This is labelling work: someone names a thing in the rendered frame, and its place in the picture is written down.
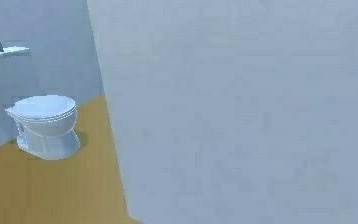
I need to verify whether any white toilet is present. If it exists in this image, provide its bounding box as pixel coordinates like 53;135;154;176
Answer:
0;46;82;161

